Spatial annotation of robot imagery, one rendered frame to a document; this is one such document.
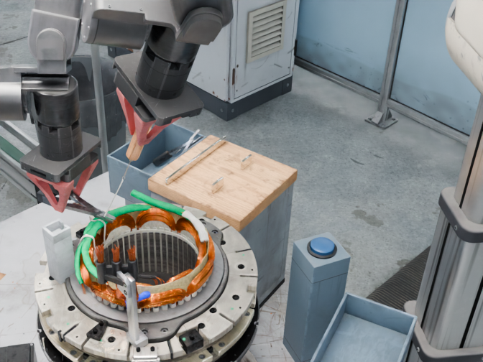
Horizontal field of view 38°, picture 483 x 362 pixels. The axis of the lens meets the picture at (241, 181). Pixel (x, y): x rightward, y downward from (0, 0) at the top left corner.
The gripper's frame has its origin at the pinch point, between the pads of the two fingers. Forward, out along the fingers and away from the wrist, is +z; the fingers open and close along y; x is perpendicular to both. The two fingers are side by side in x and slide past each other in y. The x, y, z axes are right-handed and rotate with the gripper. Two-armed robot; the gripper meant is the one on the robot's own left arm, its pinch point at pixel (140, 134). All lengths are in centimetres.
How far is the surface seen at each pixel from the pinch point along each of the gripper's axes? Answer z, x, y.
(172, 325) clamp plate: 18.0, -1.3, 18.3
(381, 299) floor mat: 125, 131, 12
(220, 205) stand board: 26.3, 23.3, 0.6
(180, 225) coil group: 19.3, 9.6, 4.6
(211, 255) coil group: 16.5, 9.2, 12.1
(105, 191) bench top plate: 70, 32, -35
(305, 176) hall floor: 149, 165, -56
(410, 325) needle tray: 14.3, 28.5, 35.7
